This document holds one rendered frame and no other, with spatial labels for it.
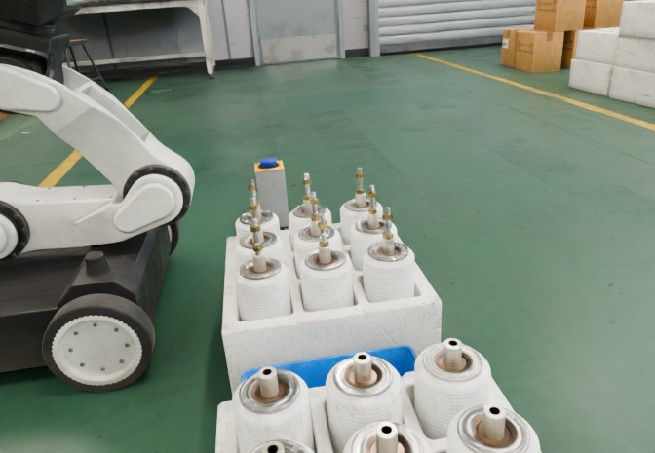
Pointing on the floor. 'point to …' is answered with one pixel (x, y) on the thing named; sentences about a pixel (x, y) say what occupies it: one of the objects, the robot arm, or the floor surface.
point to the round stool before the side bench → (88, 56)
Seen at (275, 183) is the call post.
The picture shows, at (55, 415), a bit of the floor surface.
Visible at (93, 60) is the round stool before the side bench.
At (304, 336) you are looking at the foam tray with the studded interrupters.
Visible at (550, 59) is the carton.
